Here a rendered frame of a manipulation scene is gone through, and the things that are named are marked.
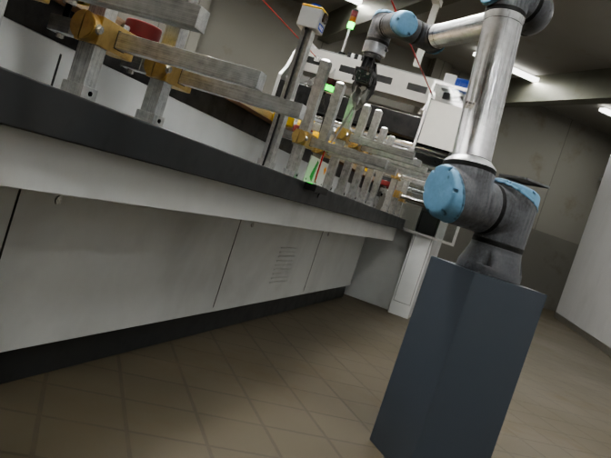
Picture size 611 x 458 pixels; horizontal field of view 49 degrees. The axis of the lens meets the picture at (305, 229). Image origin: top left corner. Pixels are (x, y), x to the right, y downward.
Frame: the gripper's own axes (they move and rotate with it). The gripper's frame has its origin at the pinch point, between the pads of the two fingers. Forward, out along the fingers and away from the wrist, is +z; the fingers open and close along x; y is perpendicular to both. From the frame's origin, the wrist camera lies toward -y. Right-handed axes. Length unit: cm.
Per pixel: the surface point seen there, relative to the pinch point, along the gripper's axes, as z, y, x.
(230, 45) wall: -134, -666, -397
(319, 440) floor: 103, 63, 38
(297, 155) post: 25.7, 26.6, -7.6
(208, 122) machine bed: 26, 58, -29
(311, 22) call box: -13, 54, -8
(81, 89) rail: 32, 152, -6
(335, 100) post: -0.1, 1.6, -8.7
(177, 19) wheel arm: 21, 172, 20
